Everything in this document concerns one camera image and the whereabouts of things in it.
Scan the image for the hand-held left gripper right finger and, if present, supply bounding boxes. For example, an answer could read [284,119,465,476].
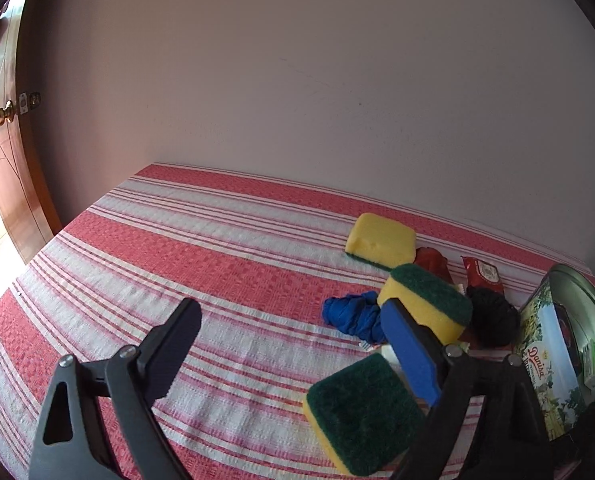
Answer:
[380,297,565,480]

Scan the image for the white snack packet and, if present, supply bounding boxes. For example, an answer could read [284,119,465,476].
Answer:
[360,340,408,378]

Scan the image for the red white striped tablecloth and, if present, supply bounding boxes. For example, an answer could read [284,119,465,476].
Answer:
[0,162,595,480]

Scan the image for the red snack packet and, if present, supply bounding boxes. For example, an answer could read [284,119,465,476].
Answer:
[460,256,505,297]
[415,247,453,286]

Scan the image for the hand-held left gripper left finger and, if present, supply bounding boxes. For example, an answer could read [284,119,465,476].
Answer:
[27,297,203,480]

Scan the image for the brown wooden door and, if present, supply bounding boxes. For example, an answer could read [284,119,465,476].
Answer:
[0,0,63,266]

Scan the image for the blue bundled cloth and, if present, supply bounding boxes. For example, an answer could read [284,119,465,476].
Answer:
[321,290,385,345]

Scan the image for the yellow green sponge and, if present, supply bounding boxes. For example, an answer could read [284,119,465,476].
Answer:
[377,263,474,346]
[345,212,417,269]
[303,352,428,477]

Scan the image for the black cloth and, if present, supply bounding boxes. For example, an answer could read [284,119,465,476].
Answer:
[465,285,521,348]

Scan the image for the round printed cookie tin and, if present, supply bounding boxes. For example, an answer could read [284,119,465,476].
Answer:
[512,262,595,480]

